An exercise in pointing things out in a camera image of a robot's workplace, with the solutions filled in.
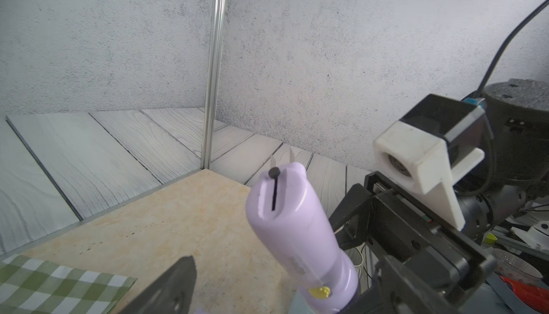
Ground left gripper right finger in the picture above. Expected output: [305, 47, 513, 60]
[341, 255, 459, 313]

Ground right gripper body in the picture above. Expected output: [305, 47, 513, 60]
[329, 171, 497, 305]

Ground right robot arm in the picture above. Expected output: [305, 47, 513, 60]
[330, 78, 548, 313]

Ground green checkered cloth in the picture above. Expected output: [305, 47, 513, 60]
[1, 255, 136, 313]

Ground purple flashlight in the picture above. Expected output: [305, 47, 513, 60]
[245, 158, 360, 313]

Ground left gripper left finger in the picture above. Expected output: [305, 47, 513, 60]
[120, 256, 197, 314]

